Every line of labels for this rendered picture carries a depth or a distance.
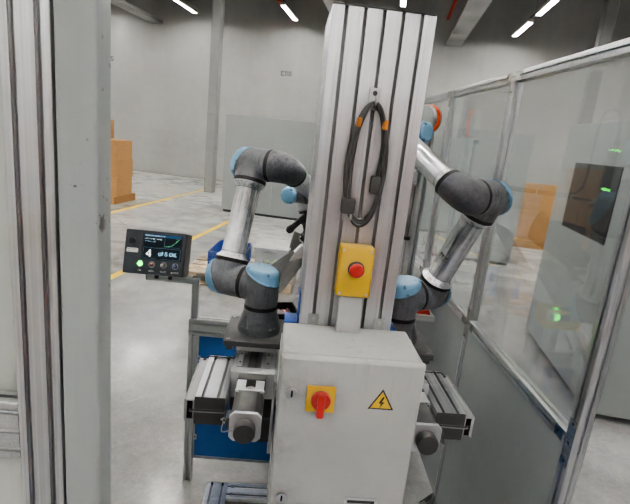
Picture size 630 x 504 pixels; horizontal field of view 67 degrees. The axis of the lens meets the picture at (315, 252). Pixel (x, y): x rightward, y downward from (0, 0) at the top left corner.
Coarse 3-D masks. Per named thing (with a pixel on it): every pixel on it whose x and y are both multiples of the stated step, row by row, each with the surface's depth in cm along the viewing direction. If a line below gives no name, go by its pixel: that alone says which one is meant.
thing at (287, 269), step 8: (288, 256) 256; (272, 264) 260; (280, 264) 256; (288, 264) 254; (296, 264) 252; (280, 272) 253; (288, 272) 251; (296, 272) 250; (280, 280) 250; (288, 280) 249; (280, 288) 247
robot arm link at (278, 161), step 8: (272, 152) 166; (280, 152) 167; (272, 160) 164; (280, 160) 165; (288, 160) 166; (296, 160) 170; (272, 168) 165; (280, 168) 165; (288, 168) 166; (296, 168) 168; (304, 168) 173; (272, 176) 166; (280, 176) 166; (288, 176) 167; (296, 176) 169; (304, 176) 173; (288, 184) 172; (296, 184) 173; (304, 184) 179; (304, 192) 185; (304, 200) 205
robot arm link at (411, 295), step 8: (400, 280) 167; (408, 280) 167; (416, 280) 167; (400, 288) 163; (408, 288) 162; (416, 288) 163; (424, 288) 168; (400, 296) 163; (408, 296) 162; (416, 296) 164; (424, 296) 167; (400, 304) 163; (408, 304) 163; (416, 304) 165; (424, 304) 168; (400, 312) 164; (408, 312) 164; (416, 312) 168; (408, 320) 165
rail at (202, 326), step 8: (192, 320) 217; (200, 320) 217; (208, 320) 217; (216, 320) 218; (224, 320) 219; (192, 328) 218; (200, 328) 218; (208, 328) 218; (216, 328) 218; (224, 328) 218; (208, 336) 219; (216, 336) 219
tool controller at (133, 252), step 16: (128, 240) 205; (144, 240) 205; (160, 240) 205; (176, 240) 205; (128, 256) 204; (160, 256) 205; (176, 256) 205; (128, 272) 205; (144, 272) 205; (160, 272) 205; (176, 272) 205
